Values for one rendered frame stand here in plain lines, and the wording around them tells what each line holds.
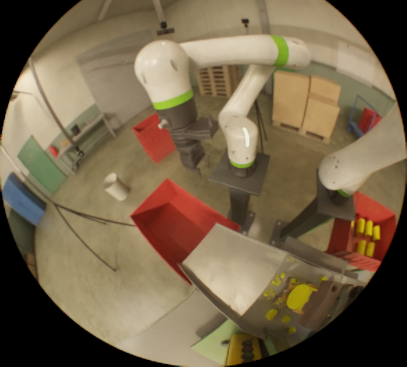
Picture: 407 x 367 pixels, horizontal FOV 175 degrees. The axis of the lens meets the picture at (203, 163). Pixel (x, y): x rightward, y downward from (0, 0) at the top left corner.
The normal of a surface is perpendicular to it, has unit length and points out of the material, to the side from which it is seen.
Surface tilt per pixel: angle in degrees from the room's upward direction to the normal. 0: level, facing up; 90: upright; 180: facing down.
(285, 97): 90
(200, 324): 0
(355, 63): 90
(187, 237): 0
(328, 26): 90
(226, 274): 30
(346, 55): 90
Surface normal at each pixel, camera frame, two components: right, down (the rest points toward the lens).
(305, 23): -0.62, 0.65
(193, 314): -0.20, -0.66
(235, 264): -0.55, -0.76
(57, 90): 0.76, 0.36
